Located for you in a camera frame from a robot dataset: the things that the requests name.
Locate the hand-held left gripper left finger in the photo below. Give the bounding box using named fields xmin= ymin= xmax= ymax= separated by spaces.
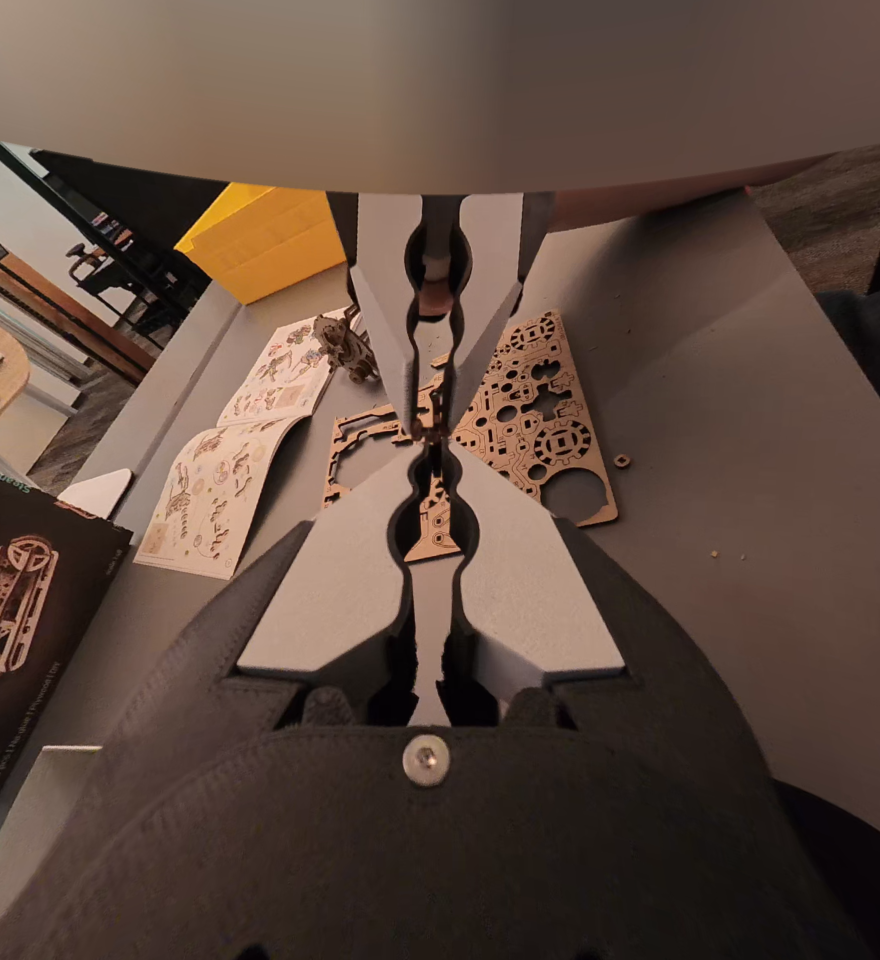
xmin=236 ymin=442 xmax=420 ymax=725

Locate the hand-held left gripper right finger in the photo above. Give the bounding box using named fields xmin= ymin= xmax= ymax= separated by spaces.
xmin=438 ymin=442 xmax=628 ymax=725

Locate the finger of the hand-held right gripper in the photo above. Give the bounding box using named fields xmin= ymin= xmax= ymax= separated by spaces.
xmin=348 ymin=192 xmax=426 ymax=440
xmin=434 ymin=192 xmax=527 ymax=440

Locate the large wooden parts sheet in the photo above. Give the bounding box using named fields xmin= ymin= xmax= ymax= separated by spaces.
xmin=322 ymin=307 xmax=621 ymax=530

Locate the assembled wooden model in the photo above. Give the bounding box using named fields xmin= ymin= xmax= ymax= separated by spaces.
xmin=311 ymin=311 xmax=381 ymax=387

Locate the black model kit box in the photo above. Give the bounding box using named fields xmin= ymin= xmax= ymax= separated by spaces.
xmin=0 ymin=456 xmax=135 ymax=808

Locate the yellow box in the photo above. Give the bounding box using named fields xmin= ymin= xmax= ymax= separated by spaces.
xmin=173 ymin=183 xmax=349 ymax=305

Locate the open instruction booklet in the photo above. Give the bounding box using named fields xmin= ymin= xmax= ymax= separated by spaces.
xmin=134 ymin=318 xmax=338 ymax=580

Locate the white rounded object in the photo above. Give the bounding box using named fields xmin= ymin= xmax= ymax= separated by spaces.
xmin=57 ymin=468 xmax=135 ymax=522

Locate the black office chair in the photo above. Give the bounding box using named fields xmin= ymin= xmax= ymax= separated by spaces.
xmin=65 ymin=240 xmax=144 ymax=301

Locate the white cardboard box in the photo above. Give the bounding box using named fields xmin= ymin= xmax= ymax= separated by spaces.
xmin=0 ymin=744 xmax=105 ymax=909

